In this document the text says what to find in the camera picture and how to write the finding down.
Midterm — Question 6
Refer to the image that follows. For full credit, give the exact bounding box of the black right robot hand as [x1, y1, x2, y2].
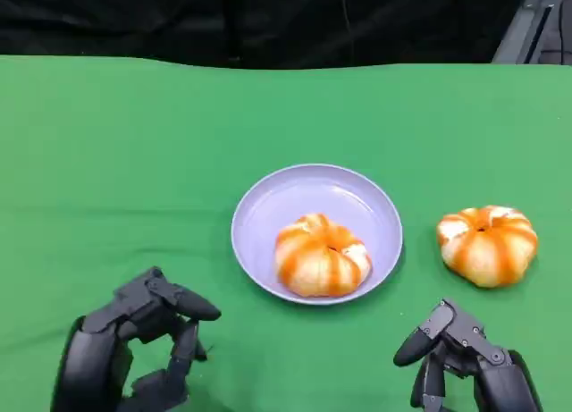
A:
[392, 297, 545, 412]

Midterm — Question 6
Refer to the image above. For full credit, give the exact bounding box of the orange and white bread roll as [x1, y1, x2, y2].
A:
[435, 205, 539, 290]
[273, 213, 374, 298]

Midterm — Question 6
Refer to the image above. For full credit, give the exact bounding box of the black backdrop curtain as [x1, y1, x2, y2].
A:
[0, 0, 528, 70]

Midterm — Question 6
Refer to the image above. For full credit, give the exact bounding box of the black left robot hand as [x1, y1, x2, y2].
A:
[50, 265, 223, 412]

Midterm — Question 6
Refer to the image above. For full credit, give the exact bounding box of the lilac plate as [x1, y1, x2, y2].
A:
[230, 163, 404, 306]

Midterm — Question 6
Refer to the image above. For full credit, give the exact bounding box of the green table cloth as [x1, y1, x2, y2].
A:
[0, 55, 572, 412]

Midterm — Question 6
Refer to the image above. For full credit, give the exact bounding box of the grey metal frame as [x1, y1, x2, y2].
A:
[491, 0, 572, 66]

